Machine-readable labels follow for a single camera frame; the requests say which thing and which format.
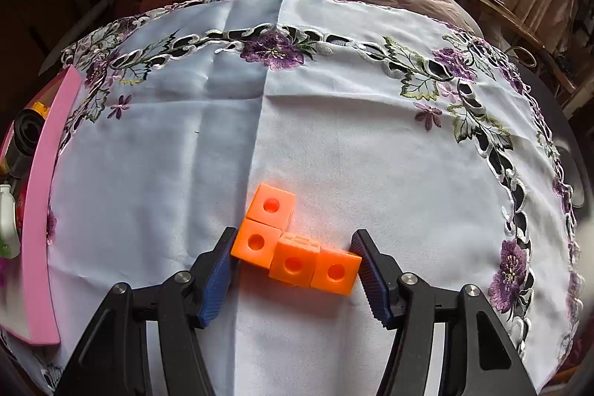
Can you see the pink cardboard box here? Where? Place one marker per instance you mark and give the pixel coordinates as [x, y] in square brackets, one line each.
[41, 201]

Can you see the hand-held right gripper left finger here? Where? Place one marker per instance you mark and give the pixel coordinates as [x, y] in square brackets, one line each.
[218, 284]

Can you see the wooden side table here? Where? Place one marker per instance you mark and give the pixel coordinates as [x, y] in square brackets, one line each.
[501, 11]

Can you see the orange crown shaped piece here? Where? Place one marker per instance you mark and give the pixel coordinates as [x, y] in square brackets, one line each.
[41, 109]

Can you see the white floral embroidered tablecloth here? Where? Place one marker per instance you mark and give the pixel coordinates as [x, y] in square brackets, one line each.
[371, 136]

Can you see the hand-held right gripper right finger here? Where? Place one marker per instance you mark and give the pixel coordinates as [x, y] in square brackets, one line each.
[371, 280]

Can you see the grey cylinder with black cap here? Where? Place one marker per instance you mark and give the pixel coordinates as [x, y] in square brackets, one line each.
[25, 141]

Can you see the orange linked cubes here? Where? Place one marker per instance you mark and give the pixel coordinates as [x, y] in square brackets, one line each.
[292, 261]

